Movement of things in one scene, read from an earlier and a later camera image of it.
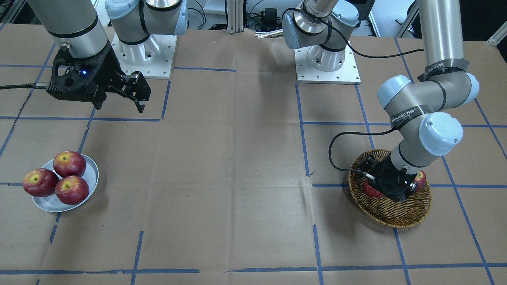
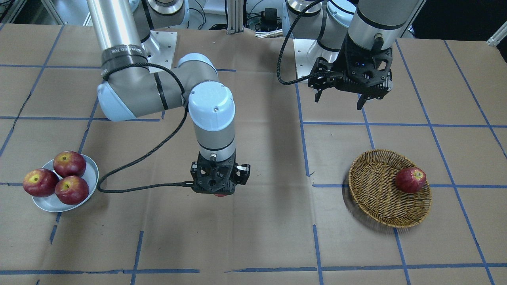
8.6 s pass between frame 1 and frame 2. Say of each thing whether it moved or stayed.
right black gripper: moved
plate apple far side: stayed
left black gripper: moved
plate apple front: stayed
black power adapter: stayed
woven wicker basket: stayed
